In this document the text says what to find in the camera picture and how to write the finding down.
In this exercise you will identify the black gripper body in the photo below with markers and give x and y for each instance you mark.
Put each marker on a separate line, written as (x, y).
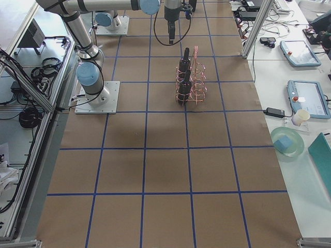
(171, 13)

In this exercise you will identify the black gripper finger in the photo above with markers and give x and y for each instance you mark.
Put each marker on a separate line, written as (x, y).
(171, 33)

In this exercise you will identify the dark wine bottle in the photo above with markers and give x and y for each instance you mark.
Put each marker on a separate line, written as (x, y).
(184, 88)
(184, 64)

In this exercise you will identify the far teach pendant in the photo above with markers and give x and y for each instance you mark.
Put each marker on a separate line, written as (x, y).
(299, 53)

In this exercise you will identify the teach pendant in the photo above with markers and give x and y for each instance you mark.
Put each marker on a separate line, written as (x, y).
(308, 95)
(299, 53)

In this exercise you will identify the black power adapter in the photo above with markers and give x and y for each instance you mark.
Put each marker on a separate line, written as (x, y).
(274, 112)

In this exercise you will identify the grey control box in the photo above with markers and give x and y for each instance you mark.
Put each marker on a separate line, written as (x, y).
(33, 38)

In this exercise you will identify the near teach pendant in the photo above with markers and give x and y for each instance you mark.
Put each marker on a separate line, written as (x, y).
(308, 95)

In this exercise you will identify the white paper cup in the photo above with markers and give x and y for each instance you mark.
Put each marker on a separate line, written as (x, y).
(300, 116)

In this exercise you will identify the blue sponge block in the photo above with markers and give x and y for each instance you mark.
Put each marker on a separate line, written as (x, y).
(283, 143)

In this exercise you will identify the green glass plate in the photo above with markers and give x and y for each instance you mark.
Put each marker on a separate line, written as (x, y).
(298, 144)

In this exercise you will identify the teal book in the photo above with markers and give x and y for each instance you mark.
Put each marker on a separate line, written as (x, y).
(319, 151)

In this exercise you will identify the copper wire wine basket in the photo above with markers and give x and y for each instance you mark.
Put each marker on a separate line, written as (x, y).
(197, 77)

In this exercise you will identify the aluminium frame post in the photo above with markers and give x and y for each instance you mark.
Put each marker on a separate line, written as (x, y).
(261, 16)

